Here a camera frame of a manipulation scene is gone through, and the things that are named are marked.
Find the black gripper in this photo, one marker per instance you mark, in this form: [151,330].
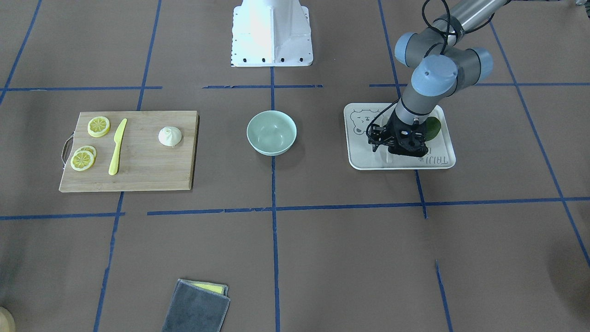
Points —
[379,136]

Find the white steamed bun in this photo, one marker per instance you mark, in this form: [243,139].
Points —
[170,136]

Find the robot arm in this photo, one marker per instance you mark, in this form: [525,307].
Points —
[439,70]

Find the mint green bowl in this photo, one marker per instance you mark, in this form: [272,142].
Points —
[271,133]

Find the green lime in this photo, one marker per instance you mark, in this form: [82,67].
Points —
[433,127]

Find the white bear print tray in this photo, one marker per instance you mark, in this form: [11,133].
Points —
[357,116]

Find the yellow sponge cloth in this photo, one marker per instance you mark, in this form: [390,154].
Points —
[213,287]

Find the bamboo cutting board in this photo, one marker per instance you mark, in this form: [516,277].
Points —
[145,164]

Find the grey cleaning cloth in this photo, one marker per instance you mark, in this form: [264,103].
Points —
[194,309]

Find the yellow plastic knife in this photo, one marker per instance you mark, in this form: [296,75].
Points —
[118,138]

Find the upper lemon slice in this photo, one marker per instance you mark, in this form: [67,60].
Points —
[98,126]

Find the lemon slice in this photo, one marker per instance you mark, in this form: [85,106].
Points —
[83,158]
[98,126]

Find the lower lemon slice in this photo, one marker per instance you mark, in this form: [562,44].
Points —
[83,158]

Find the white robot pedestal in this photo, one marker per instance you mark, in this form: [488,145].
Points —
[271,33]

